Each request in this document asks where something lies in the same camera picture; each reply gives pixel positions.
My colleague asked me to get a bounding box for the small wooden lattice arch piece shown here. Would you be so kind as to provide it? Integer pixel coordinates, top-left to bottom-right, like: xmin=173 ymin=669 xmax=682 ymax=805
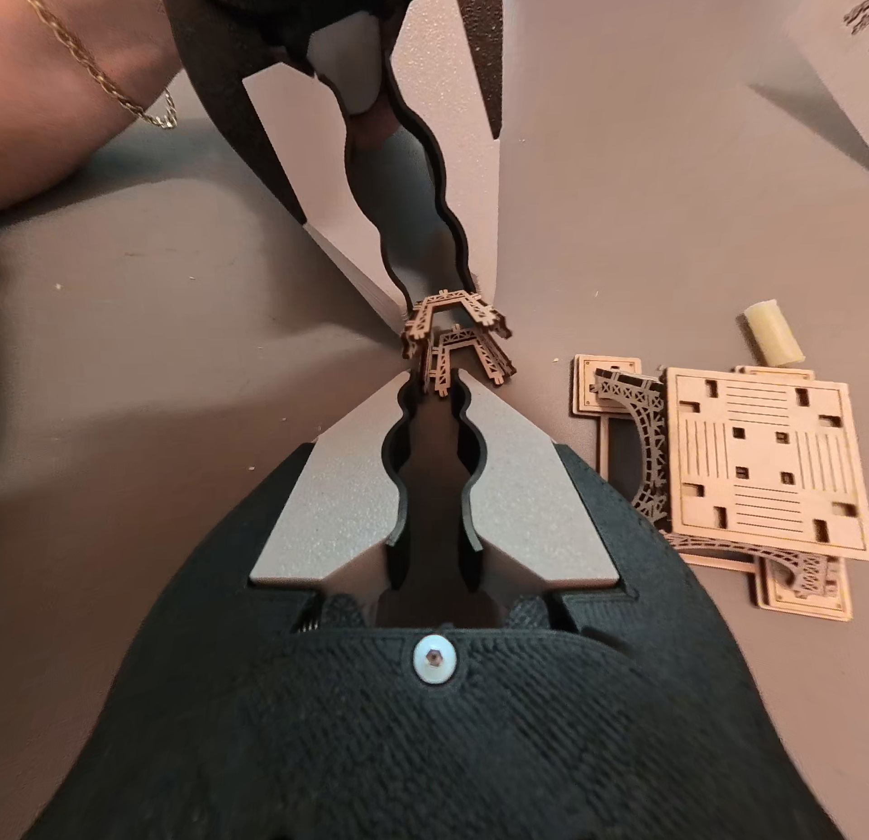
xmin=422 ymin=324 xmax=518 ymax=398
xmin=399 ymin=287 xmax=511 ymax=360

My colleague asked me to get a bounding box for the wooden tower base model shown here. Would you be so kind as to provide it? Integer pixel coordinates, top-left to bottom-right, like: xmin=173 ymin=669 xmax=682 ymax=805
xmin=573 ymin=354 xmax=869 ymax=624

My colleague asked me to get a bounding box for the gold chain bracelet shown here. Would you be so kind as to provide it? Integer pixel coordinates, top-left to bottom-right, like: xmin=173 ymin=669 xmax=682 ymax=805
xmin=12 ymin=0 xmax=179 ymax=130

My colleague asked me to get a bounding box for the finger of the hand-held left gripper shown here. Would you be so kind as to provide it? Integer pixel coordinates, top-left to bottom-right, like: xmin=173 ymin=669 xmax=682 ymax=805
xmin=242 ymin=59 xmax=418 ymax=325
xmin=387 ymin=0 xmax=503 ymax=296

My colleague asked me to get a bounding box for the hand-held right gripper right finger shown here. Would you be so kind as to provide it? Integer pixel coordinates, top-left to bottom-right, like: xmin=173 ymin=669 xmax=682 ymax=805
xmin=454 ymin=369 xmax=621 ymax=595

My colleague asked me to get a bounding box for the cream wax cylinder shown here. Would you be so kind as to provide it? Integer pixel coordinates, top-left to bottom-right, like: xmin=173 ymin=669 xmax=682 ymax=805
xmin=743 ymin=300 xmax=807 ymax=369

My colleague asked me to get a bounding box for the person's left forearm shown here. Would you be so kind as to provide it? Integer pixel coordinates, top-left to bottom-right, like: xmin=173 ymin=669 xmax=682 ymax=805
xmin=0 ymin=0 xmax=181 ymax=211

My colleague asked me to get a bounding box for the paper instruction sheet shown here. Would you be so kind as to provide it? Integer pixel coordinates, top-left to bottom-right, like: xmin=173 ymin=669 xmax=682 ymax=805
xmin=788 ymin=0 xmax=869 ymax=152

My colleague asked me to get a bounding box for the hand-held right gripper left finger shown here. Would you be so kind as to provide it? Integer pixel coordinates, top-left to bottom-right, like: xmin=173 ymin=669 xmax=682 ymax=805
xmin=248 ymin=370 xmax=416 ymax=595

